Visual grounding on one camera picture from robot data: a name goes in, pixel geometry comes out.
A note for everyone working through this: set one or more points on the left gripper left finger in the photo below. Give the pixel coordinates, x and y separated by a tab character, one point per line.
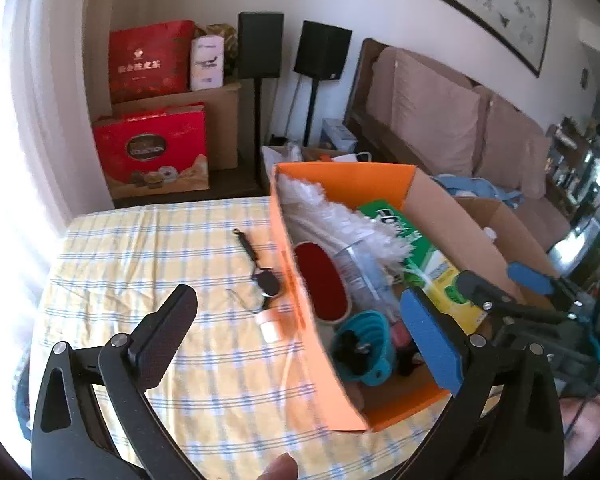
159	335

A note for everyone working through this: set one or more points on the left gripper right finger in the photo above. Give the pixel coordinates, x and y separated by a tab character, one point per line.
439	339

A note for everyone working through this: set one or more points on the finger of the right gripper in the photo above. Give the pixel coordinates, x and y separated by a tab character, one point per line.
557	290
482	293

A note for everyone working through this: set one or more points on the green yellow toothpaste box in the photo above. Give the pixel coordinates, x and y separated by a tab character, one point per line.
427	267

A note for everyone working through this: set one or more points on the blue collapsible funnel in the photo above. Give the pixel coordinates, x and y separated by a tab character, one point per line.
362	350

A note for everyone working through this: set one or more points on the small pink white jar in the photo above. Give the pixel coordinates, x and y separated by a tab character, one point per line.
268	322

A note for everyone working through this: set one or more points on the red lint brush white rim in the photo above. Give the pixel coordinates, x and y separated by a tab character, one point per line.
330	299

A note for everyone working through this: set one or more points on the white fluffy duster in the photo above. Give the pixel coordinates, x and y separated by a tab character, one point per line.
310	216

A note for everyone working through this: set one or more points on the clear glitter bottle pink cap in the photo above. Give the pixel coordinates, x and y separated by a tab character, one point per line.
370	288

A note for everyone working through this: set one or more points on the right hand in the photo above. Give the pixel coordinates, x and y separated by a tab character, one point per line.
581	421

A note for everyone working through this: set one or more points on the left hand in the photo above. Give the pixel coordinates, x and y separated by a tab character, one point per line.
284	467

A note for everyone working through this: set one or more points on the clear plastic bottle white cap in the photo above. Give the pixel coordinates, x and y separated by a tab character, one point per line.
491	234

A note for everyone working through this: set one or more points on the brown cardboard box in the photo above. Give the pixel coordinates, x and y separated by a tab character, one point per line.
515	243

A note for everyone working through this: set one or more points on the yellow checked bed cover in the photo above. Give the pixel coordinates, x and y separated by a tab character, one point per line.
232	401

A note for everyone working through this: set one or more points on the blue cloth on sofa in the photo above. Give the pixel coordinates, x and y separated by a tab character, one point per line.
478	188

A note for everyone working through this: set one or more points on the orange cardboard box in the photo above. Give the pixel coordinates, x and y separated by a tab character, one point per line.
434	211

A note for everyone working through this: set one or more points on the brown cushioned sofa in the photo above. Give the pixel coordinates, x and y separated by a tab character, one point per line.
407	108

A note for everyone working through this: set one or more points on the white curtain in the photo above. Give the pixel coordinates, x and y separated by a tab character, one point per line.
48	155

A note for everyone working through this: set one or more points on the large brown cardboard carton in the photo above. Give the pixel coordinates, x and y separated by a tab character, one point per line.
221	106

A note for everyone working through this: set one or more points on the right black speaker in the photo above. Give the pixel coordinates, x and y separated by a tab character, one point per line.
321	56

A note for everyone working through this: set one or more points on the black speaker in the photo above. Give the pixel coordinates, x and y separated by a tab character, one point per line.
321	56
260	45

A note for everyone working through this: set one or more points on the red tea gift box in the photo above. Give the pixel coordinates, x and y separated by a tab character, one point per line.
149	61

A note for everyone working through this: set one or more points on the left black speaker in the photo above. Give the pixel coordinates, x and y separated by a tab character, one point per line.
260	45

